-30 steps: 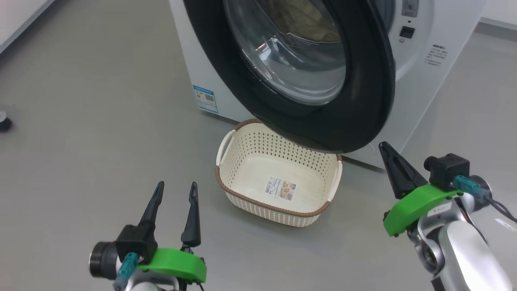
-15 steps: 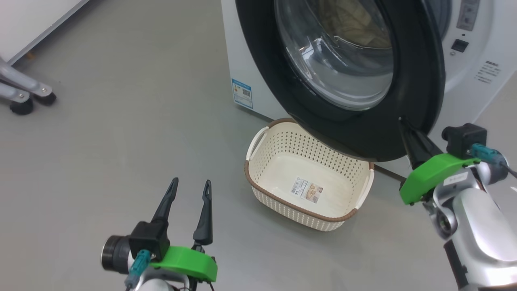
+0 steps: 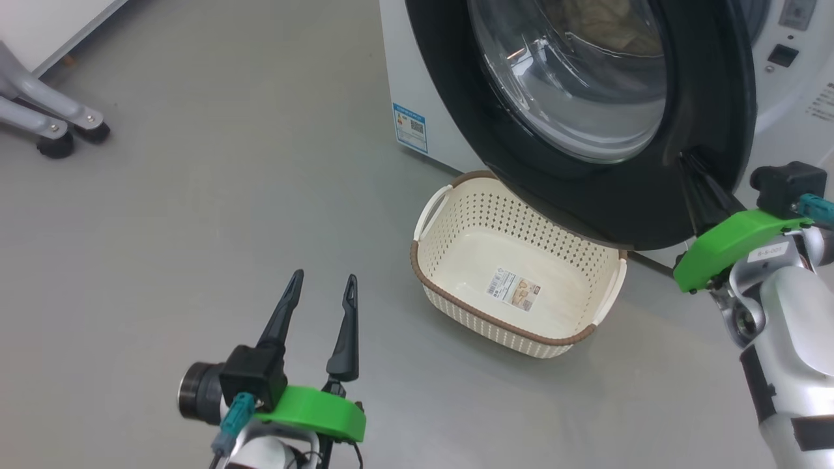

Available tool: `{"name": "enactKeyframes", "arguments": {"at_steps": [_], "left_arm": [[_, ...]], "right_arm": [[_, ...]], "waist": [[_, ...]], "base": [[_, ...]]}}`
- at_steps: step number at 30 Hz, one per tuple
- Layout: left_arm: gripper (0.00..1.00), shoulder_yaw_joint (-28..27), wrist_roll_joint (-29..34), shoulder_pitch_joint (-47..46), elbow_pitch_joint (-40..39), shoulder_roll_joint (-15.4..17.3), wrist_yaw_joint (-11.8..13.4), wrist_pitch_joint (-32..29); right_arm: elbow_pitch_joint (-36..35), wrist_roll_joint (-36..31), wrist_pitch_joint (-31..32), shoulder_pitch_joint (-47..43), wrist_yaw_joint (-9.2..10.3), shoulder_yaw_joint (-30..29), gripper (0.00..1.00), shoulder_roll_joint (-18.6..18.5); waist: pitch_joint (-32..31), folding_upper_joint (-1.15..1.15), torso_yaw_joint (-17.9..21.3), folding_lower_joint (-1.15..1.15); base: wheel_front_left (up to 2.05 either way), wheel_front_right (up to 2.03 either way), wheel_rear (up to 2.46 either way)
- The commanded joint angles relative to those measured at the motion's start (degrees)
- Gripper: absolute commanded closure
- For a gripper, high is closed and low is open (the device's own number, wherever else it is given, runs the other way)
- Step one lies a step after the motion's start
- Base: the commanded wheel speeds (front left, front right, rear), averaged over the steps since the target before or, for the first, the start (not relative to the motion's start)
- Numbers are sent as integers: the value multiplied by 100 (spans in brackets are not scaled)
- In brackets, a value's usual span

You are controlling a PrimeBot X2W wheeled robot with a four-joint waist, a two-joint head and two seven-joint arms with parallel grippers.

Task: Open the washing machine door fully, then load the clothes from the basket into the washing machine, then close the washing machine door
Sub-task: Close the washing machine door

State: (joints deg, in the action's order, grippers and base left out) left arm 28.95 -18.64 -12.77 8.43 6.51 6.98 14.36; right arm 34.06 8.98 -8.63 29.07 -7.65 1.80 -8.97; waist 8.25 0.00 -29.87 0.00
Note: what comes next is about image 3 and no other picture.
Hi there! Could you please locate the washing machine glass door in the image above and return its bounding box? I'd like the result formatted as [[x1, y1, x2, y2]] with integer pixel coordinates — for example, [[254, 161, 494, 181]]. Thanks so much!
[[404, 0, 758, 251]]

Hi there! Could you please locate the printed text notice label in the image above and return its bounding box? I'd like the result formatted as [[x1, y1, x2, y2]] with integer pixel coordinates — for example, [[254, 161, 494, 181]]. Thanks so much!
[[805, 81, 834, 124]]

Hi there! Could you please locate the grey pictogram warning sticker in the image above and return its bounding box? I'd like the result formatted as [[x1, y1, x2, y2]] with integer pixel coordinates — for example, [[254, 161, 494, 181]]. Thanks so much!
[[779, 0, 817, 30]]

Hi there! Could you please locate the black right cable teal plug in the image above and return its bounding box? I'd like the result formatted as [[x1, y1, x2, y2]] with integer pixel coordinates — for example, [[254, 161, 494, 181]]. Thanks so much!
[[798, 193, 834, 229]]

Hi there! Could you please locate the paper product label in basket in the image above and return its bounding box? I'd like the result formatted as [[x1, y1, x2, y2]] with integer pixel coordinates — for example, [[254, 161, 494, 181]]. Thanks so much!
[[485, 268, 541, 308]]

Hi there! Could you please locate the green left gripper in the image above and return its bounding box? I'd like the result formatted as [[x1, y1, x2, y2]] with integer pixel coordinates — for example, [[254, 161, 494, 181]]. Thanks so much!
[[254, 269, 367, 444]]

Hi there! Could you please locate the cream basket with brown rim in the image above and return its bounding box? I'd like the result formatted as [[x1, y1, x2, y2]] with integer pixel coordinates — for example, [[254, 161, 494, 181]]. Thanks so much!
[[410, 171, 628, 359]]

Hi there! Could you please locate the yellow bear print garment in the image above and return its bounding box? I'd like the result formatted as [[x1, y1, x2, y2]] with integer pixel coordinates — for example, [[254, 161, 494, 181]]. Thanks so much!
[[554, 0, 633, 33], [586, 13, 665, 56]]

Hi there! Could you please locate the black caster wheel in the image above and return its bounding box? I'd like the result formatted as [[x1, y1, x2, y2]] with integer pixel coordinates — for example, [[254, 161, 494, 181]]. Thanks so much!
[[36, 130, 76, 159], [73, 121, 111, 144]]

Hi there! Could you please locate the black cable teal plug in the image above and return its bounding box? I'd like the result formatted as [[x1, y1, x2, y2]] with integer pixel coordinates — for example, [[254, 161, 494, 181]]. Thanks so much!
[[208, 392, 256, 469], [798, 193, 834, 229]]

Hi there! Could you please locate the grey metal caster leg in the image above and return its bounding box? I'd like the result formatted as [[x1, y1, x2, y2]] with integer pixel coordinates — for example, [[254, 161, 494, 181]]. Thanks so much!
[[0, 98, 69, 141], [0, 42, 105, 131]]

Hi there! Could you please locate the white partition panel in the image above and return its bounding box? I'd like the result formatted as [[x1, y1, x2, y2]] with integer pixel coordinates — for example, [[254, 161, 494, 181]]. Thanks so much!
[[0, 0, 128, 78]]

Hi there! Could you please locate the black left cable teal plug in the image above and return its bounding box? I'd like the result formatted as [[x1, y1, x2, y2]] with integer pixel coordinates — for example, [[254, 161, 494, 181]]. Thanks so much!
[[208, 392, 256, 469]]

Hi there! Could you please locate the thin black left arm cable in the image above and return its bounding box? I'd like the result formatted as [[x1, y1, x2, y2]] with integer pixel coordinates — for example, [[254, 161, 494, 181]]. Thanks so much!
[[287, 442, 362, 469]]

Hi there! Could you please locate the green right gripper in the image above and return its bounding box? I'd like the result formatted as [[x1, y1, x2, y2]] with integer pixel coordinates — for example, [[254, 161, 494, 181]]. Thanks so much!
[[673, 153, 815, 294]]

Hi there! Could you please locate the blue energy label sticker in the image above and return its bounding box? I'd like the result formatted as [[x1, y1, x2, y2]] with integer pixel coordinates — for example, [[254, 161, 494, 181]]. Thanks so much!
[[392, 102, 429, 154]]

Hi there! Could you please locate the white Hisense washing machine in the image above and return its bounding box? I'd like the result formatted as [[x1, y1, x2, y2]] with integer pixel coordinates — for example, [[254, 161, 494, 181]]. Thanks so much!
[[379, 0, 834, 274]]

